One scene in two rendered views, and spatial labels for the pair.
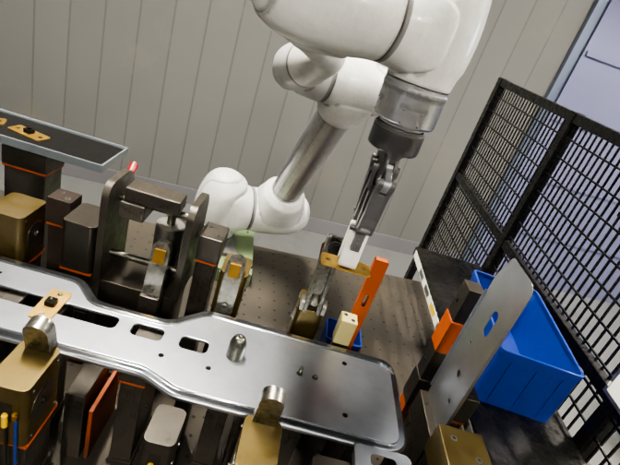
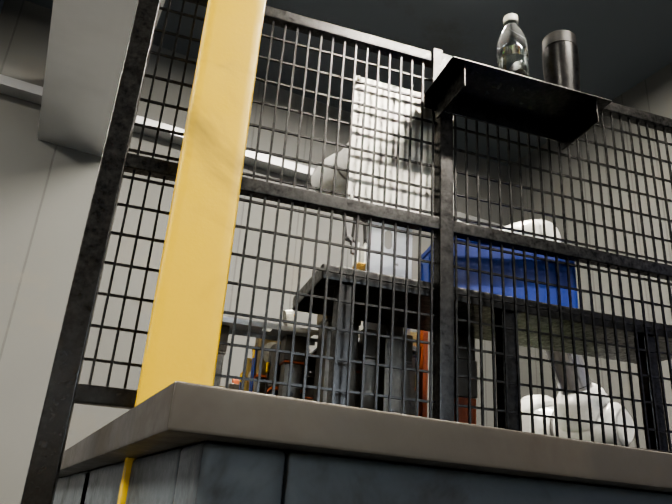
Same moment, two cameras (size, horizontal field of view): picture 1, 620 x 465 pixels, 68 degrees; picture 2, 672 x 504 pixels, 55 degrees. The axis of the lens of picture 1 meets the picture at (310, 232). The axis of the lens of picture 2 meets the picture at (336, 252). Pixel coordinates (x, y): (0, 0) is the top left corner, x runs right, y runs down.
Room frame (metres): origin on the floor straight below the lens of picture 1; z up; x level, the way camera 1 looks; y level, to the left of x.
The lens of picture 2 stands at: (0.28, -1.71, 0.61)
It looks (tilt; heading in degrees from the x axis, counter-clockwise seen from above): 22 degrees up; 79
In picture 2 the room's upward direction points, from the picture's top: 4 degrees clockwise
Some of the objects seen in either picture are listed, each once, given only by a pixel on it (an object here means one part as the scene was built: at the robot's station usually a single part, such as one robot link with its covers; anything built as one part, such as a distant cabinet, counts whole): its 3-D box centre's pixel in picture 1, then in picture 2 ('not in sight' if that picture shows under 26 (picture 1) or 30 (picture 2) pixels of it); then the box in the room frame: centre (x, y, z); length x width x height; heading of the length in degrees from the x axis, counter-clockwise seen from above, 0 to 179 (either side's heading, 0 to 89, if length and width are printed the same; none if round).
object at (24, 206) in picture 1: (19, 278); not in sight; (0.78, 0.57, 0.89); 0.12 x 0.08 x 0.38; 5
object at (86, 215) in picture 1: (85, 284); not in sight; (0.83, 0.45, 0.89); 0.12 x 0.07 x 0.38; 5
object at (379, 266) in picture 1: (341, 351); (422, 376); (0.83, -0.15, 0.95); 0.03 x 0.01 x 0.50; 95
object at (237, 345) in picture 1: (236, 348); not in sight; (0.65, 0.06, 1.02); 0.03 x 0.03 x 0.07
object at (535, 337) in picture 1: (507, 339); (495, 284); (0.87, -0.48, 1.10); 0.30 x 0.17 x 0.13; 0
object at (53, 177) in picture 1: (31, 223); not in sight; (0.93, 0.66, 0.92); 0.10 x 0.08 x 0.45; 95
